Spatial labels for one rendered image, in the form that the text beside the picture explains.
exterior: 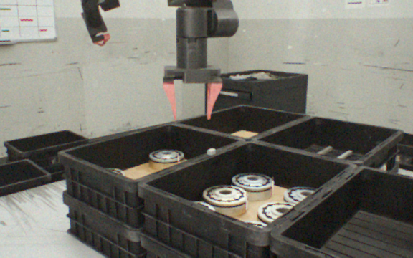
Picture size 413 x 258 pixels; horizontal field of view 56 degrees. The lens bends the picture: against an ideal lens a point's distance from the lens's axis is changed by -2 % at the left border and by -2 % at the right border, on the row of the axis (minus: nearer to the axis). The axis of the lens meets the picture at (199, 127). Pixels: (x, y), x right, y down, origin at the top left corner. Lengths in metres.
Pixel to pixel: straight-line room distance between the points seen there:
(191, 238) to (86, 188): 0.33
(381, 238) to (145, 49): 3.85
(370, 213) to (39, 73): 3.36
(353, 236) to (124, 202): 0.47
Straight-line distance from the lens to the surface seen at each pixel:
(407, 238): 0.89
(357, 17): 4.35
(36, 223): 1.19
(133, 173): 1.11
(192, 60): 0.71
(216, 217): 0.65
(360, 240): 0.84
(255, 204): 0.93
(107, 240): 0.95
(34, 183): 1.83
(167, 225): 0.75
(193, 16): 0.70
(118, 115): 4.34
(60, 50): 3.97
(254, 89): 2.44
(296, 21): 4.70
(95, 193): 0.93
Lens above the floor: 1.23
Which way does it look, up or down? 15 degrees down
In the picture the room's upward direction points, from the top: straight up
